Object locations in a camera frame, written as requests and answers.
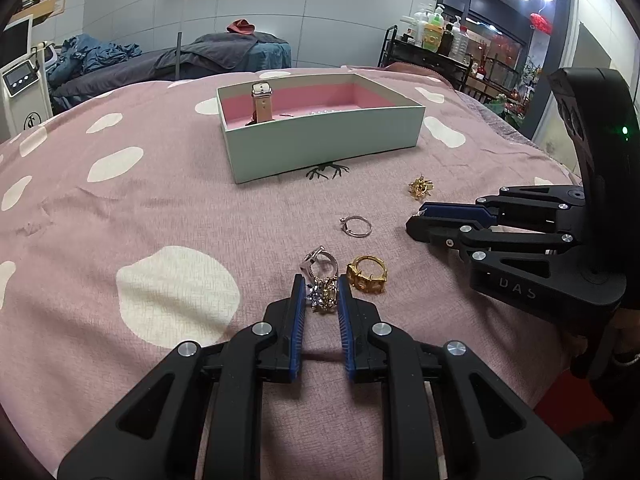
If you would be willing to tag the crystal and gold earrings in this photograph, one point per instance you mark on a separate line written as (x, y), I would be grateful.
(322, 299)

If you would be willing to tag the white pump bottle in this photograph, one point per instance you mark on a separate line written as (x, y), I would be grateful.
(419, 22)

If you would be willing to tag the massage bed with grey cover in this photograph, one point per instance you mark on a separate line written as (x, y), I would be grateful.
(210, 52)

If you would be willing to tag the person's right hand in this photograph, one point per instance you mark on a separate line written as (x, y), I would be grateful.
(629, 335)

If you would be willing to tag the red hanging ornament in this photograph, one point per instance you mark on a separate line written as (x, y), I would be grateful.
(541, 22)

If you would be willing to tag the green yellow pump bottle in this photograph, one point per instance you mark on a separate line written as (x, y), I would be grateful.
(434, 30)

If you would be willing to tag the white beauty machine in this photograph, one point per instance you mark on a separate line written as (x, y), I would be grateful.
(22, 80)

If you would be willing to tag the black metal rack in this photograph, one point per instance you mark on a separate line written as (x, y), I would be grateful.
(430, 60)

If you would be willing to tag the red cloth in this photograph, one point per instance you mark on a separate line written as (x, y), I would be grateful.
(241, 27)

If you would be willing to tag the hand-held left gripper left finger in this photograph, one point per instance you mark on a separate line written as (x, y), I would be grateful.
(298, 320)

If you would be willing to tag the gold flower brooch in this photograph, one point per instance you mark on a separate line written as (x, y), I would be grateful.
(421, 188)

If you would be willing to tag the pale green jewelry box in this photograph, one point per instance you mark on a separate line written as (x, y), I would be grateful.
(320, 147)

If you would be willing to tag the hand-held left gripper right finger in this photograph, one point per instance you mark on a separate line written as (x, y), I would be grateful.
(345, 320)

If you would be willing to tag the clear red-capped bottle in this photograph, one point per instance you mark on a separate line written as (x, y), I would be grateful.
(460, 44)

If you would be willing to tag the dark pump bottle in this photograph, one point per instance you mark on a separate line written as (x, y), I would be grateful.
(447, 39)

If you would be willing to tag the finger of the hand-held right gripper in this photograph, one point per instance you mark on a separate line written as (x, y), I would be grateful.
(460, 213)
(430, 232)

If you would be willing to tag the green potted plant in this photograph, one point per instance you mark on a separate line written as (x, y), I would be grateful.
(531, 72)

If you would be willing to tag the blue bedding pile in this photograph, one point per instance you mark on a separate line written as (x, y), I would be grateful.
(90, 57)

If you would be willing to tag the pink spotted blanket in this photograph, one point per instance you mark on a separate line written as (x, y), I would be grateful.
(150, 200)

